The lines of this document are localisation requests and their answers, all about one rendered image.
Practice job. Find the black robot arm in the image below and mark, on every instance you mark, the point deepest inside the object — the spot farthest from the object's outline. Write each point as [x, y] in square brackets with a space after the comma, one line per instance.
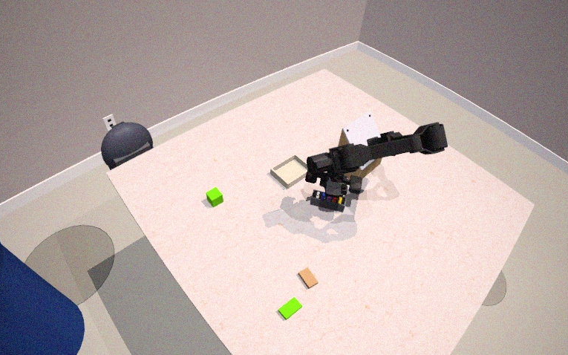
[428, 139]

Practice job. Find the lime green rectangular block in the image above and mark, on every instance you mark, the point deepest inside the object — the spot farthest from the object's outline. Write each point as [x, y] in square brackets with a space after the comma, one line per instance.
[288, 309]

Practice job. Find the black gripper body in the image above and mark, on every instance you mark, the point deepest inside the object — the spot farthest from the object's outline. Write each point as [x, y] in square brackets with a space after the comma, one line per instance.
[355, 182]

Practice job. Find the small green cube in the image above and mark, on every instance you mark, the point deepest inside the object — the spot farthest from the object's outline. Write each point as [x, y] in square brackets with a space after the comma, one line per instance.
[214, 197]

